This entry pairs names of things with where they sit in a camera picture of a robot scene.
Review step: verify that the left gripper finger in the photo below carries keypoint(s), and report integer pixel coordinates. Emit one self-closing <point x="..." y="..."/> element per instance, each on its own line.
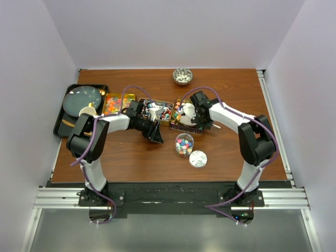
<point x="155" y="136"/>
<point x="155" y="126"/>

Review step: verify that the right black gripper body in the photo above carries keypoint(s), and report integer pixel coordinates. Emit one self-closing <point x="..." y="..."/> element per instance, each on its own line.
<point x="203" y="122"/>

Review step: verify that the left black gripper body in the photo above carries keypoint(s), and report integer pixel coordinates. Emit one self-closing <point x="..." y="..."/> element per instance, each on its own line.
<point x="145" y="126"/>

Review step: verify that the tray of paper stars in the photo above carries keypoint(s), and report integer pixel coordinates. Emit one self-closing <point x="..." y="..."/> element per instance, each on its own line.
<point x="176" y="125"/>

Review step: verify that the gold tin of candies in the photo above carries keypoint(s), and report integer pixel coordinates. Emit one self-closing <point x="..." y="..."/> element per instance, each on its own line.
<point x="164" y="117"/>

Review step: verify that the clear plastic jar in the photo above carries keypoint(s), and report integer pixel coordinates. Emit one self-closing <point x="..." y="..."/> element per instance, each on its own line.
<point x="184" y="144"/>

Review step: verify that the tin of translucent star candies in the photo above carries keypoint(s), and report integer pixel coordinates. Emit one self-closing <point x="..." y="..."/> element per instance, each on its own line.
<point x="113" y="100"/>

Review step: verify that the metal scoop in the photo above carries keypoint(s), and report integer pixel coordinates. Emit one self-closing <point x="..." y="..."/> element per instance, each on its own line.
<point x="186" y="120"/>

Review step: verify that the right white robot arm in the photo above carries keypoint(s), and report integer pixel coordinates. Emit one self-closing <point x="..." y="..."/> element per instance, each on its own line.
<point x="257" y="141"/>

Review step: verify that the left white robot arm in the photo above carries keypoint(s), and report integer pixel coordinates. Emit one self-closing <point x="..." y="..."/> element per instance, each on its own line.
<point x="87" y="139"/>

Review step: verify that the patterned ceramic bowl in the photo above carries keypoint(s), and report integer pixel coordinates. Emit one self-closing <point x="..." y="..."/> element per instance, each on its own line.
<point x="182" y="76"/>

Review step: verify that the white jar lid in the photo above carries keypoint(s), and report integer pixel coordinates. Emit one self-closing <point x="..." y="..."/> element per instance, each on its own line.
<point x="198" y="159"/>

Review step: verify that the gold spoon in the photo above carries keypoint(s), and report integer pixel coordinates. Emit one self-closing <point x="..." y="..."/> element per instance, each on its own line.
<point x="102" y="92"/>

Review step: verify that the yellow cup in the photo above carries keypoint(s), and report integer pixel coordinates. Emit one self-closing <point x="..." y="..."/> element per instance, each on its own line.
<point x="90" y="110"/>

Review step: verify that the grey-blue plate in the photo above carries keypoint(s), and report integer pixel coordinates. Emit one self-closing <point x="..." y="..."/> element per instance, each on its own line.
<point x="81" y="97"/>

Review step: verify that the gold knife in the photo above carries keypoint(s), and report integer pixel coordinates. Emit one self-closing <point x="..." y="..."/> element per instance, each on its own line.
<point x="68" y="123"/>

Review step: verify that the black serving tray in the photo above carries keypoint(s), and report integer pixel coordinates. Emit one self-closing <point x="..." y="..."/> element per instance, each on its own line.
<point x="62" y="130"/>

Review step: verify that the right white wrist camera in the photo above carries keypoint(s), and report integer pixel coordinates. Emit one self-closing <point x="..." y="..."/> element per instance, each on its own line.
<point x="188" y="109"/>

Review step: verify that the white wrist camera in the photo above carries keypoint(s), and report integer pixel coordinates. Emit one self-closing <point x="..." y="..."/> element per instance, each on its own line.
<point x="188" y="109"/>
<point x="154" y="110"/>

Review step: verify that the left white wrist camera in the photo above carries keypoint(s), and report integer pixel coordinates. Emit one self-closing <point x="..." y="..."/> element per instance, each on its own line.
<point x="154" y="110"/>

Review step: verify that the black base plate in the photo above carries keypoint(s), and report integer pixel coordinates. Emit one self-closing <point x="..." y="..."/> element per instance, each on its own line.
<point x="186" y="198"/>

